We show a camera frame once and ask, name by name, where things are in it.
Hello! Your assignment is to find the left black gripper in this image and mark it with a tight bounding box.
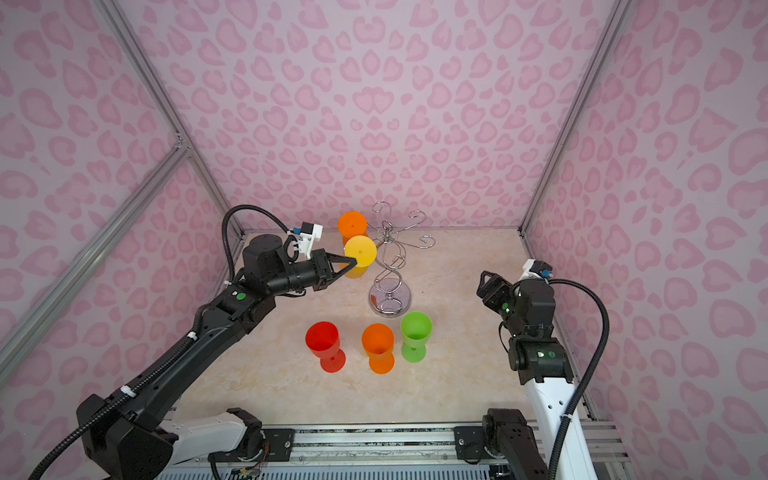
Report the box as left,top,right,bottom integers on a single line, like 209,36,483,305
267,250,357,299

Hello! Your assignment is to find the yellow plastic wine glass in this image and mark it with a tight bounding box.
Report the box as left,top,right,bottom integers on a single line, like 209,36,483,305
344,235,377,279

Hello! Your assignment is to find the dark orange wine glass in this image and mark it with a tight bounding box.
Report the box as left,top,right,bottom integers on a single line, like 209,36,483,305
337,211,368,245

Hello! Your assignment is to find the red plastic wine glass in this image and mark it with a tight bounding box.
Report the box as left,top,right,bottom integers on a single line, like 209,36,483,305
305,321,346,373

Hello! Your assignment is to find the orange plastic wine glass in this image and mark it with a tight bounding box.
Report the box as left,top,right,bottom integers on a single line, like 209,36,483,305
361,323,395,375

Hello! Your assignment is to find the green plastic wine glass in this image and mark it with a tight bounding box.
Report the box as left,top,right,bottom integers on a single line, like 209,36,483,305
400,311,433,363

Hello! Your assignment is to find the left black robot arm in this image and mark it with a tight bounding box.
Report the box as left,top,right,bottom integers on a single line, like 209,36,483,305
30,211,358,479

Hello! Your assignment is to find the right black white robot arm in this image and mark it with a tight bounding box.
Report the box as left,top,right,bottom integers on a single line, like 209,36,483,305
454,260,610,479

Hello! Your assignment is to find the chrome wine glass rack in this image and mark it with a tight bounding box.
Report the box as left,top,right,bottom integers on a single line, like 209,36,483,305
367,201,436,318

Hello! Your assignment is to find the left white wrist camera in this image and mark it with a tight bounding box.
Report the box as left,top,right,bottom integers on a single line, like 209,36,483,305
287,222,323,260

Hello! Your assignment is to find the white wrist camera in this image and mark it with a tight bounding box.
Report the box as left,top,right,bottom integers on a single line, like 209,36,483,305
287,222,323,260
520,259,552,281

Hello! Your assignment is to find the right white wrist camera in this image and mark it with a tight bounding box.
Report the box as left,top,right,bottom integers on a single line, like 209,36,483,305
520,259,552,281

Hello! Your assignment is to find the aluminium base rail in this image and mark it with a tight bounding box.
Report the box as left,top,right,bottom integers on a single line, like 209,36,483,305
137,422,637,480

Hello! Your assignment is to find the aluminium frame corner profile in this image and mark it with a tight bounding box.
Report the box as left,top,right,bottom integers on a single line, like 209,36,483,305
1,1,229,385

